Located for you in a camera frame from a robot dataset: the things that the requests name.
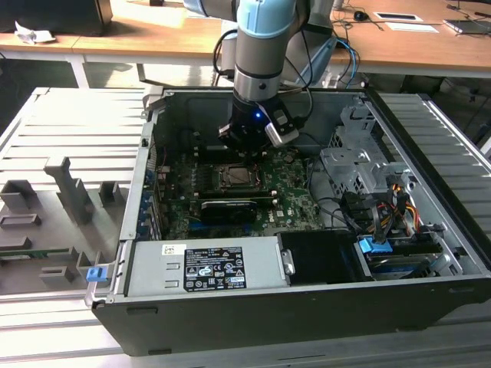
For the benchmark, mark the small square CPU plate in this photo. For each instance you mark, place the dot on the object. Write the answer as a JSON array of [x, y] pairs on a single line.
[[242, 176]]

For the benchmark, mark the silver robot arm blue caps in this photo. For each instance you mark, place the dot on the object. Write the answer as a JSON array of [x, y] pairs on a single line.
[[257, 50]]

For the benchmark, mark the black RAM slot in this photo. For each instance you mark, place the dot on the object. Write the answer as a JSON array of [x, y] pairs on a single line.
[[234, 192], [211, 154]]

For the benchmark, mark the CPU socket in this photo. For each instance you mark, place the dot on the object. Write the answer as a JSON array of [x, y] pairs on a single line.
[[241, 188]]

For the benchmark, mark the blue expansion slot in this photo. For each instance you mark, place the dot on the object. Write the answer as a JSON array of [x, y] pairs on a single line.
[[196, 225]]

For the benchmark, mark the black graphics card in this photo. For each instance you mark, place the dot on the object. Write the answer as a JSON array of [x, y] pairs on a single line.
[[228, 210]]

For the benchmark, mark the green motherboard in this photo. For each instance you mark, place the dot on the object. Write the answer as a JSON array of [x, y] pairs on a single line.
[[291, 199]]

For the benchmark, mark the silver metal drive cage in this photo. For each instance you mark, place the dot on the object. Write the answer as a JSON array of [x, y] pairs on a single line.
[[345, 161]]

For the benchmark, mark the pale blue teach pendant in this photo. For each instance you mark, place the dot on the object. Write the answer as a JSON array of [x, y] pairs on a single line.
[[324, 61]]

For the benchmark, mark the wooden desk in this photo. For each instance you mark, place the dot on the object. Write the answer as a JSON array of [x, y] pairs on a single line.
[[153, 38]]

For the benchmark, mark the black label sticker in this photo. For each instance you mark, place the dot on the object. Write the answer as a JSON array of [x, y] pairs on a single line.
[[213, 268]]

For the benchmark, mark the black computer mouse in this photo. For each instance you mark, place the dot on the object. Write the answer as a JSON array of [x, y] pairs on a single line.
[[360, 15]]

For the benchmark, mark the grey power supply unit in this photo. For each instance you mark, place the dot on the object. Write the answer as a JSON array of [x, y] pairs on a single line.
[[153, 268]]

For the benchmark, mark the blue disk carrier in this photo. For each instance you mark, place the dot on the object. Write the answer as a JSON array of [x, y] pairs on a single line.
[[374, 245]]

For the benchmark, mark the white framed desk grommet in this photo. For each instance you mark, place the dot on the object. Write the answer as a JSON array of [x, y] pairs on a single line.
[[398, 16]]

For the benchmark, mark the grey parts rack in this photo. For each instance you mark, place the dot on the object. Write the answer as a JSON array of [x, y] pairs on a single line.
[[69, 214]]

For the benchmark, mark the white paper sheet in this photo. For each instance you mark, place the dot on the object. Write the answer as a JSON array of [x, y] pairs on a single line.
[[412, 27]]

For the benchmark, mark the black open PC case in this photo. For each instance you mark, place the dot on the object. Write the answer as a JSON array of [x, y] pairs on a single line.
[[268, 326]]

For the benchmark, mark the blue plastic clip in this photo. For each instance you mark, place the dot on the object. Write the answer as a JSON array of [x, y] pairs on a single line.
[[96, 274]]

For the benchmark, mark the black box on desk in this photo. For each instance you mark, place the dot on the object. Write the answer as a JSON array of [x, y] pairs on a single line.
[[57, 15]]

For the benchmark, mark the crumpled white paper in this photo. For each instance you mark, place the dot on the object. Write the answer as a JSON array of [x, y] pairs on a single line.
[[32, 33]]

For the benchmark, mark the grey notebook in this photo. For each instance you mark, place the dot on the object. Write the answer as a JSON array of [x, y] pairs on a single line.
[[466, 26]]

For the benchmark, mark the green RAM stick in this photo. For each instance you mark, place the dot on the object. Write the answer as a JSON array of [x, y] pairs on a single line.
[[30, 253]]

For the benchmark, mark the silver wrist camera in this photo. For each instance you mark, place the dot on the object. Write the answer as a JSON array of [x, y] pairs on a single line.
[[282, 128]]

